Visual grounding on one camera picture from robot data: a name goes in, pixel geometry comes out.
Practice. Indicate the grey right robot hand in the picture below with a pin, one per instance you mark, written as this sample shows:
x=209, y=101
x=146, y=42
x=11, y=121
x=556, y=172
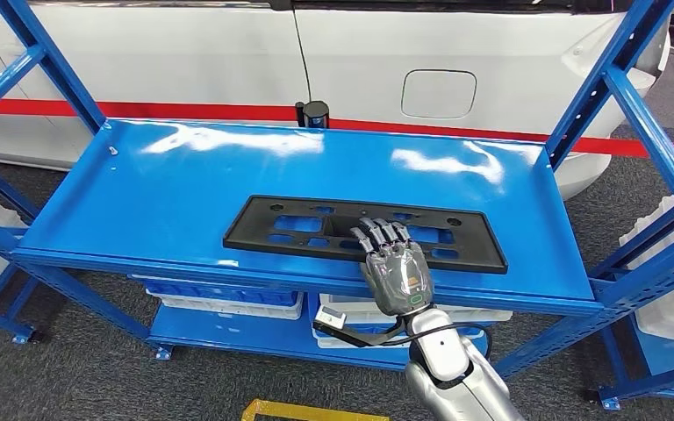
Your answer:
x=398, y=279

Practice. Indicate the black plastic panel part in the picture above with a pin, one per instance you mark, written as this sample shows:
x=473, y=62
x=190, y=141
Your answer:
x=250, y=235

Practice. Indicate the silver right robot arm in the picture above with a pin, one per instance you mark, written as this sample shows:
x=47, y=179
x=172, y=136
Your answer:
x=447, y=372

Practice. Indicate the yellow floor tape square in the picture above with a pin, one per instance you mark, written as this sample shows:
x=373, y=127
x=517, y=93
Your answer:
x=302, y=411

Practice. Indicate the black cylindrical sensor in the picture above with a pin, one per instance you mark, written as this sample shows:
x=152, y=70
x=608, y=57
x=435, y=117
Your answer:
x=315, y=113

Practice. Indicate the white car with red stripe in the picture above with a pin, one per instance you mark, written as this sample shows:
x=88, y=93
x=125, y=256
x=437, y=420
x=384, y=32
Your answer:
x=197, y=58

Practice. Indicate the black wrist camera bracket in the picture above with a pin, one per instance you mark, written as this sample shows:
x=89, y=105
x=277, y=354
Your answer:
x=360, y=340

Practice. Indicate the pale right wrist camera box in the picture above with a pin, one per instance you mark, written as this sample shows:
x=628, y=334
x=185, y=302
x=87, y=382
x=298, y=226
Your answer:
x=330, y=318

